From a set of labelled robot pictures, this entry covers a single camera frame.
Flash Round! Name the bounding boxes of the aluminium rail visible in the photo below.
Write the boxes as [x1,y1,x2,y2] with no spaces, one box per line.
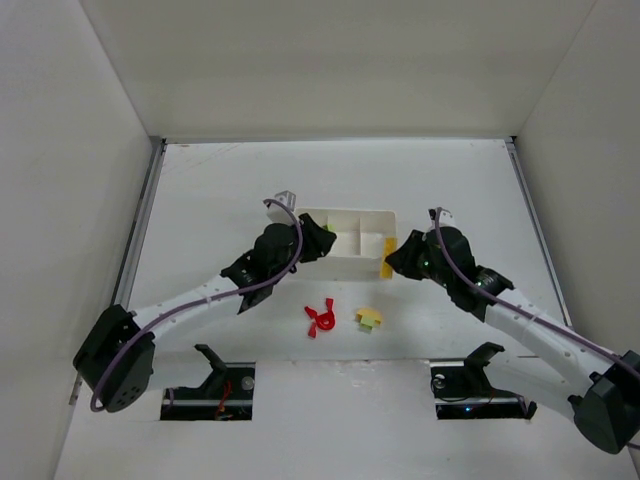
[504,136,574,329]
[107,136,167,310]

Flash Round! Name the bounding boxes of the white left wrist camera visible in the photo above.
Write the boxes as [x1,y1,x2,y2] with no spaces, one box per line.
[263,190,296,225]

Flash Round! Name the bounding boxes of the white three-compartment tray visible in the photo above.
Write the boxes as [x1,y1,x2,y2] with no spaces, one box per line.
[295,208,397,281]

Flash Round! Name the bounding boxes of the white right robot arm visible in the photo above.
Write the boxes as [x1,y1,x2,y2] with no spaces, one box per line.
[385,224,639,454]

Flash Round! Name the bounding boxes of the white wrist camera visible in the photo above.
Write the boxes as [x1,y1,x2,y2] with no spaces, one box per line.
[429,207,457,230]
[263,190,296,225]

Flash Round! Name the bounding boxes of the red lego wing piece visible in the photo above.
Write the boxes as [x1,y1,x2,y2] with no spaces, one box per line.
[304,298,336,339]

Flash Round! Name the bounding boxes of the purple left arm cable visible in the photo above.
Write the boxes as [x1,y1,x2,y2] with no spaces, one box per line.
[89,198,305,414]

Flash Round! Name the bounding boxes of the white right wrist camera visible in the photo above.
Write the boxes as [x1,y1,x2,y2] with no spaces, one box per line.
[429,207,457,230]

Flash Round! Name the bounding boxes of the left aluminium rail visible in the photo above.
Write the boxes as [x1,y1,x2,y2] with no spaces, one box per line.
[107,136,167,310]

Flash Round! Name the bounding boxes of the small green lego brick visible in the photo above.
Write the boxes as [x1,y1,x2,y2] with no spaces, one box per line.
[360,317,377,330]

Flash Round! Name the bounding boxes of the long yellow lego brick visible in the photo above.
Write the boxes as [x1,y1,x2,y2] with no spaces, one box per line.
[380,238,397,279]

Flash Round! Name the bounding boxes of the right aluminium rail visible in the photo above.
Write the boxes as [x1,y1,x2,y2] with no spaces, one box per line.
[504,136,574,329]

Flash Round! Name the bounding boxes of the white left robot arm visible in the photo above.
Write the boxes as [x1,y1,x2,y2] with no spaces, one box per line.
[73,213,337,413]

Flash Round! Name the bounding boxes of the round yellow lego brick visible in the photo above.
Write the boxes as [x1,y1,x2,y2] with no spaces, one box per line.
[356,307,384,328]

